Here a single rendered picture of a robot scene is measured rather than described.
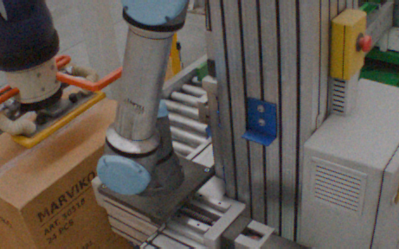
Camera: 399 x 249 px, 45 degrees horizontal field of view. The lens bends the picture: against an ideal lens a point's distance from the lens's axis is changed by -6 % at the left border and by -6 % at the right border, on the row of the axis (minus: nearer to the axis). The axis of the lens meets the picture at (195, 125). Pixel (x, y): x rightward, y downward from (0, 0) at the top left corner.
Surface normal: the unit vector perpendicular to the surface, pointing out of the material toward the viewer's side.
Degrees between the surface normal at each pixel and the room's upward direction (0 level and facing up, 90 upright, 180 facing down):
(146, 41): 92
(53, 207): 90
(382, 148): 0
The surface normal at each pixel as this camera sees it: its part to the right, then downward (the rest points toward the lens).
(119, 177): -0.22, 0.65
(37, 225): 0.80, 0.25
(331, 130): -0.10, -0.83
